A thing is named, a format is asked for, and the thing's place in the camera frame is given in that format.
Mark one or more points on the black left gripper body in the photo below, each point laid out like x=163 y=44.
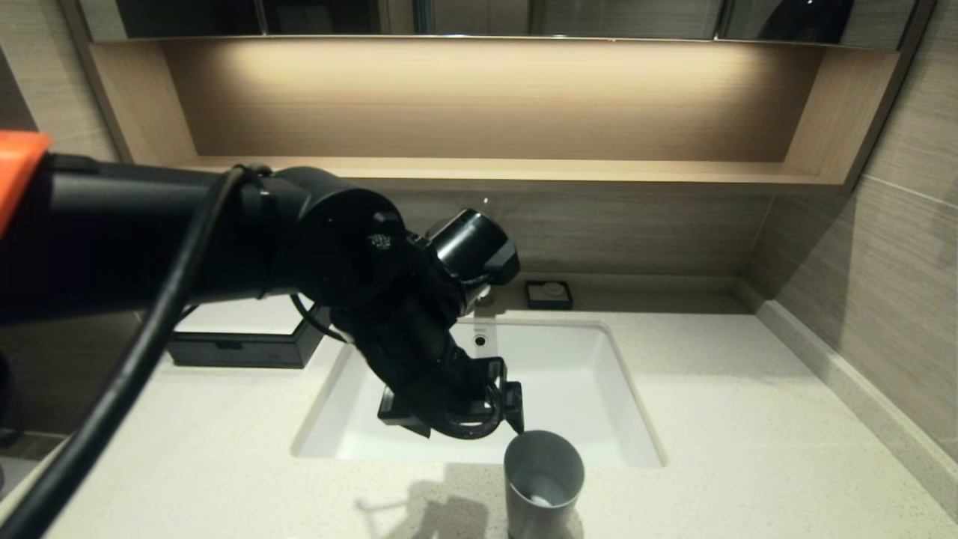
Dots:
x=419 y=352

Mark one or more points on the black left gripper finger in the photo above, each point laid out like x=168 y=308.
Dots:
x=513 y=408
x=400 y=418

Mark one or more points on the grey cup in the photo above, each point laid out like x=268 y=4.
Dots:
x=543 y=486

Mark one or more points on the black amenity tray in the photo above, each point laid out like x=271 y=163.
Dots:
x=232 y=350

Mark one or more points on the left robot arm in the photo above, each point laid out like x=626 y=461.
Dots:
x=187 y=232

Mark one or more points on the black box body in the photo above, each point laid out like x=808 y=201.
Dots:
x=310 y=337

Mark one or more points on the white ceramic sink basin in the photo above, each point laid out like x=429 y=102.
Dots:
x=569 y=382

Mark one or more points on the chrome faucet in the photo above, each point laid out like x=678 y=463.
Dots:
x=485 y=296

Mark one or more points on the black soap dish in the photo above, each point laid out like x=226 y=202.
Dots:
x=550 y=302

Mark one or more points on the round beige soap bar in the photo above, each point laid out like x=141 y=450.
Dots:
x=552 y=289

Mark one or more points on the stone backsplash ledge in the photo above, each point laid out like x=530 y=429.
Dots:
x=861 y=389

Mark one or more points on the mirror cabinet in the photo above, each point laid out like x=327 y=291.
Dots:
x=599 y=16

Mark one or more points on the wooden wall shelf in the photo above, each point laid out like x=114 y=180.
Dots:
x=479 y=105

